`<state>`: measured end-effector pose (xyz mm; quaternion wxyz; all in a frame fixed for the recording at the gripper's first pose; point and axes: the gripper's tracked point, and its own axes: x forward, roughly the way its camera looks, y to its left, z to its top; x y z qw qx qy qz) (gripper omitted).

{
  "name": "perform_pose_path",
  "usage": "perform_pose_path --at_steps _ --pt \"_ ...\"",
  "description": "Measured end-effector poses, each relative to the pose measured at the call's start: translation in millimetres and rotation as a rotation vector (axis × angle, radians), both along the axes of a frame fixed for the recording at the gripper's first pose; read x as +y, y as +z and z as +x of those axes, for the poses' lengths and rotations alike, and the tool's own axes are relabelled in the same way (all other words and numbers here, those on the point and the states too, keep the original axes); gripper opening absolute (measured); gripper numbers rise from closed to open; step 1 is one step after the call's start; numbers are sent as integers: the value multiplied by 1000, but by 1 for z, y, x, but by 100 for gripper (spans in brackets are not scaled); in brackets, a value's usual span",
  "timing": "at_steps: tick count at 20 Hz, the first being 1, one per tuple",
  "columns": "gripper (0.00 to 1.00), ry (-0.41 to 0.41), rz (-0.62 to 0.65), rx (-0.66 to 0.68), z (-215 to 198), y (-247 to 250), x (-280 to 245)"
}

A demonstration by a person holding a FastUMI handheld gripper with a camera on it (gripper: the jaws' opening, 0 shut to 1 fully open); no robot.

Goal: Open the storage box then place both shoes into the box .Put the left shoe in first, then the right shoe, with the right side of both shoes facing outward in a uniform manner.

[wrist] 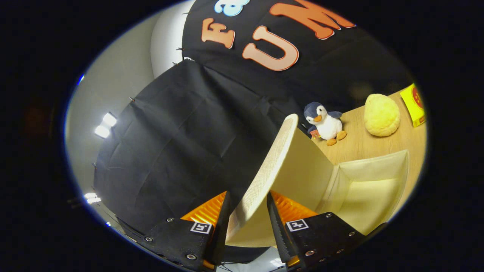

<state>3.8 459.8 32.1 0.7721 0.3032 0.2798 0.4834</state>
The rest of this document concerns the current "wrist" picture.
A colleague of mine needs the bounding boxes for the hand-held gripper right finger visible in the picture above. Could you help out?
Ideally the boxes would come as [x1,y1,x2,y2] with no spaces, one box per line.
[266,191,367,269]

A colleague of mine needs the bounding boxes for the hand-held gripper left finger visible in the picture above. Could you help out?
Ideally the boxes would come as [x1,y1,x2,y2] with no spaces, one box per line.
[138,191,232,272]

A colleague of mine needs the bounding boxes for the beige fabric storage box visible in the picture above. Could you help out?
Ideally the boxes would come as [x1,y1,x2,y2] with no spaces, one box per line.
[226,113,410,248]

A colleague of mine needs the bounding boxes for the penguin plush toy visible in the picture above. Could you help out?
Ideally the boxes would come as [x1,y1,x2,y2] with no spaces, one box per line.
[304,101,347,147]

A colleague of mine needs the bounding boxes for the yellow round plush cushion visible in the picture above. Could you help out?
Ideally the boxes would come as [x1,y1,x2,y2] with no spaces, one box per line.
[364,94,400,137]

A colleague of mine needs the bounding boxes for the yellow book with red circle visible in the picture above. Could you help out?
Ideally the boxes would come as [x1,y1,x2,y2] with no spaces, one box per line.
[400,83,426,128]

